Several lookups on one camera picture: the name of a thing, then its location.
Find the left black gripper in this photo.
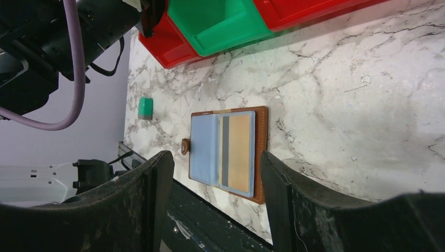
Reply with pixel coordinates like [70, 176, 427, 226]
[0, 0, 166, 116]

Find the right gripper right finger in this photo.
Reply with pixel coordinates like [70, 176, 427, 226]
[260, 151, 444, 251]

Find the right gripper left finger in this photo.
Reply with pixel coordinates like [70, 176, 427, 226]
[1, 151, 174, 251]

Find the brown leather card holder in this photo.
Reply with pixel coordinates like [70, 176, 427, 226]
[181, 106, 269, 204]

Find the gold card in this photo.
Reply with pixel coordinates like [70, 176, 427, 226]
[220, 114, 251, 195]

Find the red bin with black card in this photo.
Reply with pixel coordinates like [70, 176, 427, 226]
[139, 13, 207, 69]

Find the green plastic bin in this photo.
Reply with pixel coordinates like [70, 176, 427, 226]
[167, 0, 273, 57]

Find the red bin with gold card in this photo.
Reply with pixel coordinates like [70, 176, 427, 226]
[253, 0, 381, 32]

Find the green eraser block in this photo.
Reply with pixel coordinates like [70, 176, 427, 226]
[137, 97, 154, 120]

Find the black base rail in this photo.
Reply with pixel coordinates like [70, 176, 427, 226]
[115, 144, 272, 251]

